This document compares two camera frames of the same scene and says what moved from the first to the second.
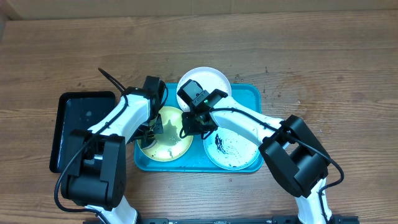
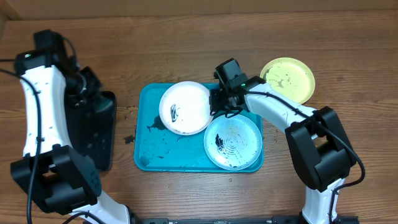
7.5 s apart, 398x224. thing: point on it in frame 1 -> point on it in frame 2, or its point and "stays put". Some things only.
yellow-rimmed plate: (169, 147) -> (291, 78)
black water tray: (77, 111) stays put
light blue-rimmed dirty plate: (231, 150) stays put
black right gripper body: (197, 125) -> (222, 101)
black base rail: (226, 220) stays put
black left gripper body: (148, 129) -> (83, 86)
